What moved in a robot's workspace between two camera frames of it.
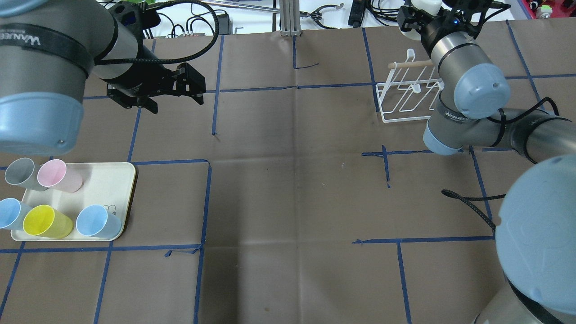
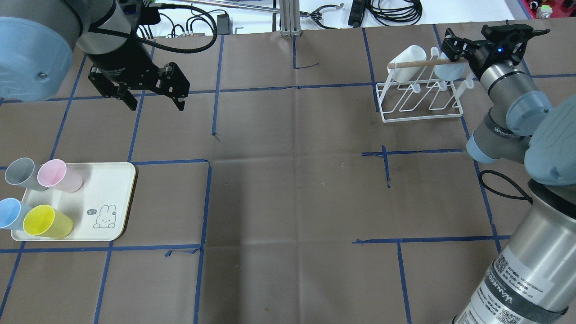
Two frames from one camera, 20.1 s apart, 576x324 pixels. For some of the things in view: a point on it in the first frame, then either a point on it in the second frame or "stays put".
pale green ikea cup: (431, 7) to (415, 53)
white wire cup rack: (411, 92) stays put
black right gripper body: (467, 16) to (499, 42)
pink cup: (53, 173) stays put
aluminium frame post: (290, 24) stays put
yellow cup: (43, 220) stays put
